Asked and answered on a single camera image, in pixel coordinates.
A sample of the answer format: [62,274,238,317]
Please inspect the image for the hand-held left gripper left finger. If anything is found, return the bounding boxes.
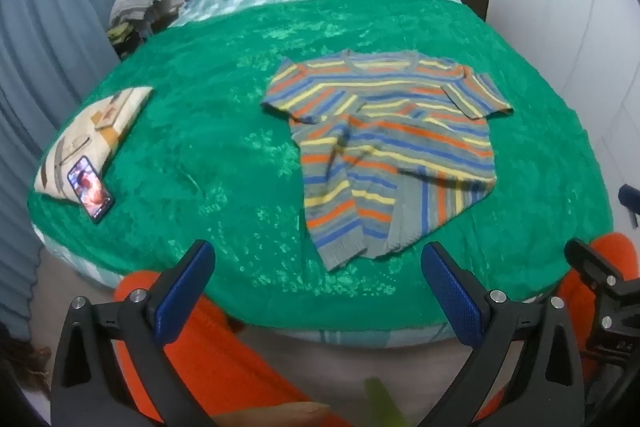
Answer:
[50,240,217,427]

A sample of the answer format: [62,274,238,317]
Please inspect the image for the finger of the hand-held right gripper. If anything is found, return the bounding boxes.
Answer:
[564,237,640,304]

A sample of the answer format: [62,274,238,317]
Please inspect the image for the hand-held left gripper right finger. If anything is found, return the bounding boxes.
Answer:
[415,242,587,427]

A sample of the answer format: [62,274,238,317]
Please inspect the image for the striped knit sweater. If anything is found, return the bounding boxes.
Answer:
[261,49,515,272]

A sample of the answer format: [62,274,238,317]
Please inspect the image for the pile of clothes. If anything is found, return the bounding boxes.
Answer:
[106,0,173,58]

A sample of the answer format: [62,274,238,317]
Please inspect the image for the dark blue object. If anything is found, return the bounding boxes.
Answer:
[618,184,640,229]

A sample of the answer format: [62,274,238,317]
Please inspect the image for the orange pants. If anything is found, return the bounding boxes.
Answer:
[112,232,640,427]

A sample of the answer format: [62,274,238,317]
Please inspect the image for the smartphone with lit screen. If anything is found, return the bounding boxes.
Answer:
[66,155,116,225]

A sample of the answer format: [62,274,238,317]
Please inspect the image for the green plush blanket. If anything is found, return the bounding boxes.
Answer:
[27,0,615,339]

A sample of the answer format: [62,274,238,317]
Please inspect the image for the patterned cream pillow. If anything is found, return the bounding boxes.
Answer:
[34,86,153,208]

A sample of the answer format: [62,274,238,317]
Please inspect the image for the white wardrobe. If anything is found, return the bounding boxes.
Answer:
[487,0,640,228]

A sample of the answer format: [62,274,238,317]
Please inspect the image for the dark wooden nightstand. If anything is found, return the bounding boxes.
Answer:
[452,0,490,24]

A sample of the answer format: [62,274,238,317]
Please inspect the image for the blue-grey curtain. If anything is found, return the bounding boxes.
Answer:
[0,0,137,340]

